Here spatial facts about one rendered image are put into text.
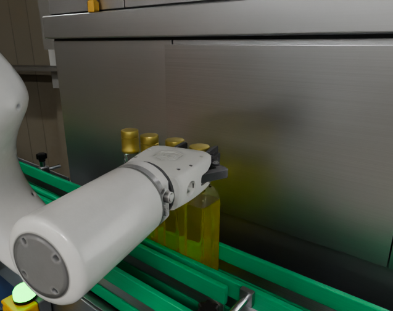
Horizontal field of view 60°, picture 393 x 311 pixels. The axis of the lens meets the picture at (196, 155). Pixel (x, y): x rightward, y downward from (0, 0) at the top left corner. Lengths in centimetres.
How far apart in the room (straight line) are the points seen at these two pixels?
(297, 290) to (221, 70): 41
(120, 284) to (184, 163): 26
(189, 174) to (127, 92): 51
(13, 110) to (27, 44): 369
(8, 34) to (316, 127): 377
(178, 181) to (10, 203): 18
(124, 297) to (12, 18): 367
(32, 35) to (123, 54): 310
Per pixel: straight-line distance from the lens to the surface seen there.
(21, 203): 41
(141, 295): 58
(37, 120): 410
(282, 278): 62
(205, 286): 59
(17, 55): 410
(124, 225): 33
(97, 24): 92
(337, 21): 59
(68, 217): 30
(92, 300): 70
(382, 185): 59
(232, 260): 66
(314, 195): 63
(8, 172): 40
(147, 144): 62
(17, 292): 81
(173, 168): 42
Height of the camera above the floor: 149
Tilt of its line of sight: 18 degrees down
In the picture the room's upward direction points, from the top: straight up
